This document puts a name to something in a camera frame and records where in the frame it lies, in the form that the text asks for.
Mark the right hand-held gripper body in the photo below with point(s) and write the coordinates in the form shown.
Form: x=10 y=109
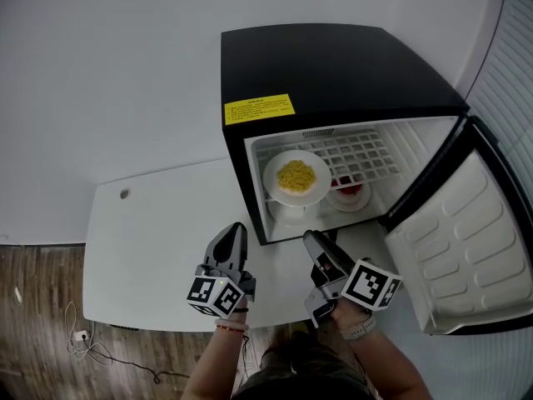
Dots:
x=368 y=283

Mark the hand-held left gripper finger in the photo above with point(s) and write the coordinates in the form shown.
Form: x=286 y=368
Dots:
x=244 y=250
x=210 y=248

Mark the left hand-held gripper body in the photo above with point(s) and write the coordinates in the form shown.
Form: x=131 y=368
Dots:
x=212 y=296

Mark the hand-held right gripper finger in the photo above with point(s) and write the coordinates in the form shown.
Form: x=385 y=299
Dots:
x=329 y=250

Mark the white plate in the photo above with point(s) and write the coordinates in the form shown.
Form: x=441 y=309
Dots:
x=291 y=218
x=347 y=205
x=322 y=179

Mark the red strawberries food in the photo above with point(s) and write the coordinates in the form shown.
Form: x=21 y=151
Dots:
x=347 y=188

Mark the black mini fridge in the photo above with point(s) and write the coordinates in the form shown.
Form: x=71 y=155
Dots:
x=312 y=65

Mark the person's right forearm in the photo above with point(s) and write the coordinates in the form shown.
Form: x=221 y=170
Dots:
x=387 y=369

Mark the person's left forearm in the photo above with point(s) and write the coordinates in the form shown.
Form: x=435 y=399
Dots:
x=216 y=365

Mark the white wire grid rack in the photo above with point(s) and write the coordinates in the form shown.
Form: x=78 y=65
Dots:
x=366 y=173

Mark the grey fan vent cover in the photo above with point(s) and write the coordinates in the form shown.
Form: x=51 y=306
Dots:
x=318 y=133

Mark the person's right hand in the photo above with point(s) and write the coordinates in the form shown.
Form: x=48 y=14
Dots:
x=347 y=313

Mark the black wrist band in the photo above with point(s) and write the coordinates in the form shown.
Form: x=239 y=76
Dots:
x=240 y=310

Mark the beige wrist watch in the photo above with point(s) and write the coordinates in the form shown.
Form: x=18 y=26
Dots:
x=358 y=329

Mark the black desk control panel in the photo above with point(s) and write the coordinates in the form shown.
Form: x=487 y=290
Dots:
x=123 y=328

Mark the white power socket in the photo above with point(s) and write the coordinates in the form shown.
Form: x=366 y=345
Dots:
x=81 y=335

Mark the yellow warning label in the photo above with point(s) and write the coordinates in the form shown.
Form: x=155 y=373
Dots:
x=258 y=110

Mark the small white adapter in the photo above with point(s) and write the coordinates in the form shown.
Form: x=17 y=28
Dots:
x=17 y=295

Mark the white window blinds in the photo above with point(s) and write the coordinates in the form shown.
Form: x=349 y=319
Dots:
x=516 y=77

